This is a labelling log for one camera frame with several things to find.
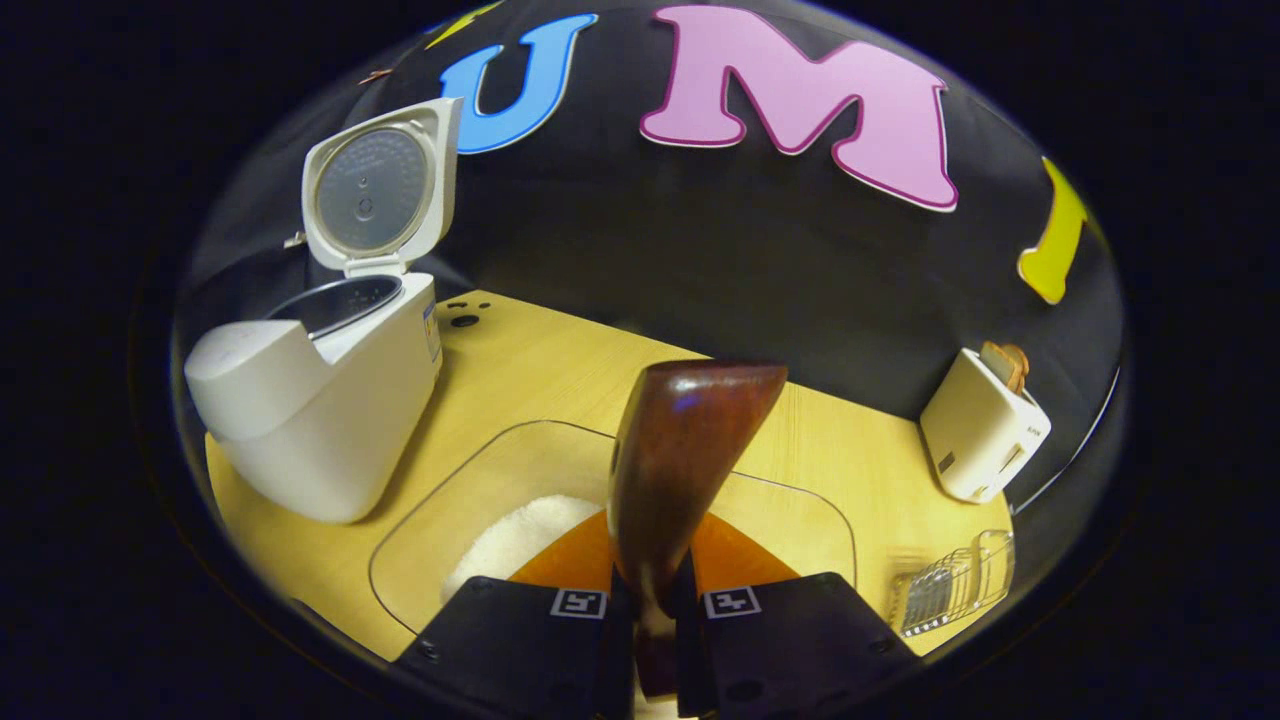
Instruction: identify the brown toast slice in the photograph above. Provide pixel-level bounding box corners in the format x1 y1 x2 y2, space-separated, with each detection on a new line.
980 341 1031 394

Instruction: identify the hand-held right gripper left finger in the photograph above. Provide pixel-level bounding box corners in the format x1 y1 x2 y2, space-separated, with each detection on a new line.
395 510 633 720

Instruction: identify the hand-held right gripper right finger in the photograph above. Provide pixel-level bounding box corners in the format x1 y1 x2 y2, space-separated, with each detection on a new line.
675 515 921 720

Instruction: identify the white rice cooker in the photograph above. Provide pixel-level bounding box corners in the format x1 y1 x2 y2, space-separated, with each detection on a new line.
185 97 464 525

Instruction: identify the clear wire chopstick holder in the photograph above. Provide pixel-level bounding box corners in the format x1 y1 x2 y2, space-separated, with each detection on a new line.
890 530 1016 638

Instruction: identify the brown wooden spoon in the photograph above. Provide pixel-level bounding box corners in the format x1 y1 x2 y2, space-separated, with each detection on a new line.
607 360 789 701

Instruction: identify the black backdrop cloth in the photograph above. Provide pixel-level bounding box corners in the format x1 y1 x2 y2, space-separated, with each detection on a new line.
180 0 1126 501

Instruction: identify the thin white cable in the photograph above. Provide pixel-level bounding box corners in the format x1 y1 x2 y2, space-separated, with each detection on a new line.
1010 365 1123 513

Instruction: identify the white toaster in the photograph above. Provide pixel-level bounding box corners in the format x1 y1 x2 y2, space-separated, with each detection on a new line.
920 347 1053 504

